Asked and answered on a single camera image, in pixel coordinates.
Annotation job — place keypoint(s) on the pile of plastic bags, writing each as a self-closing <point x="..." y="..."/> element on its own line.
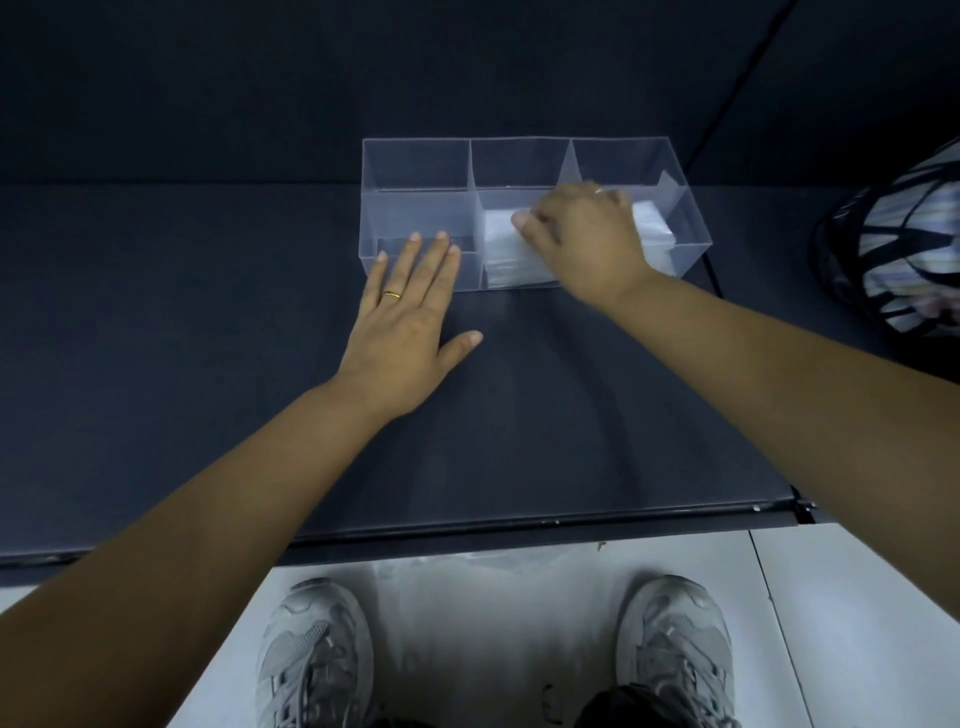
<point x="465" y="637"/>

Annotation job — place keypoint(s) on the person's right hand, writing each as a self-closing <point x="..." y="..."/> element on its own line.
<point x="592" y="247"/>

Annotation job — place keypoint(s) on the person's right forearm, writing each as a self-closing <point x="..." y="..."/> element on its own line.
<point x="810" y="420"/>

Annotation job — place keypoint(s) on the person's left grey shoe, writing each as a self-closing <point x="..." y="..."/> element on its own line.
<point x="311" y="660"/>

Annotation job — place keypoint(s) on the person's left forearm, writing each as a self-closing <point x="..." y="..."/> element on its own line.
<point x="165" y="570"/>

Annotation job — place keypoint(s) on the person's grey shoe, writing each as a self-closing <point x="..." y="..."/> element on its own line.
<point x="311" y="660"/>
<point x="675" y="645"/>

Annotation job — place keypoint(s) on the person's left hand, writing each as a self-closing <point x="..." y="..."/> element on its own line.
<point x="401" y="345"/>

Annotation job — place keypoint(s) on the black trousers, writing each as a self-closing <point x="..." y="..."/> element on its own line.
<point x="615" y="711"/>

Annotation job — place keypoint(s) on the black white striped tote bag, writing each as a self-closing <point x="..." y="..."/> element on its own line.
<point x="900" y="247"/>

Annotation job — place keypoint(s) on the clear three-compartment plastic box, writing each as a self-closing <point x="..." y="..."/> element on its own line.
<point x="412" y="195"/>

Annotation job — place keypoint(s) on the person's right grey shoe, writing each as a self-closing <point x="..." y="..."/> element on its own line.
<point x="675" y="645"/>

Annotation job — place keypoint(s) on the stack of plastic bags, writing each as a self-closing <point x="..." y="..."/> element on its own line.
<point x="656" y="232"/>

